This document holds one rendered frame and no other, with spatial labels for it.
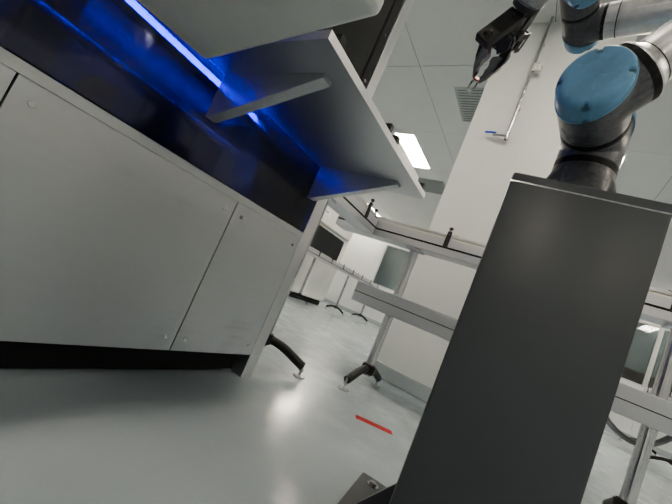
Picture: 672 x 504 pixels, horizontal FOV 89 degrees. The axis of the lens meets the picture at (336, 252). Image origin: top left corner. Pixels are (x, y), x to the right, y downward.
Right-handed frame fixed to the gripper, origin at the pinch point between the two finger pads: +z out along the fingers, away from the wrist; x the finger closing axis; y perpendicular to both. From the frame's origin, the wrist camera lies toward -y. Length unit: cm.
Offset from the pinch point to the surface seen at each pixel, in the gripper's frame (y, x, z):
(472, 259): 33, -38, 83
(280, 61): -60, 16, -4
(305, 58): -58, 9, -9
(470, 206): 103, -5, 118
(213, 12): -77, 11, -18
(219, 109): -70, 24, 13
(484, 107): 157, 51, 89
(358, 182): -29.1, 4.0, 38.3
